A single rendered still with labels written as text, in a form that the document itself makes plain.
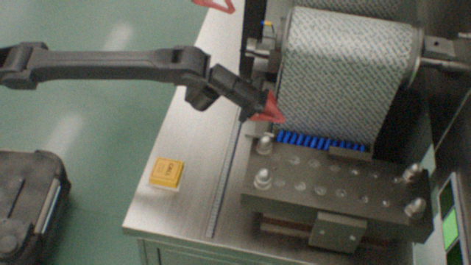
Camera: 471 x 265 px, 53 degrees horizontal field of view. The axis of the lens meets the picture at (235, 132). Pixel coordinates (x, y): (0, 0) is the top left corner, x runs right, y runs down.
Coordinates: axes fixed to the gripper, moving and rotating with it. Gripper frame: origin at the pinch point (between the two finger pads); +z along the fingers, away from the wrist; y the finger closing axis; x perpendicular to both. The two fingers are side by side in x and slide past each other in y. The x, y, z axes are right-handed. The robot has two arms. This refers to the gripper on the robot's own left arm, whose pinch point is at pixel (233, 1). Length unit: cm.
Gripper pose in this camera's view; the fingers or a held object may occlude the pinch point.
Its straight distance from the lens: 97.7
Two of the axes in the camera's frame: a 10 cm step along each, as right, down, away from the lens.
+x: 6.8, -3.9, -6.2
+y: -2.0, 7.2, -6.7
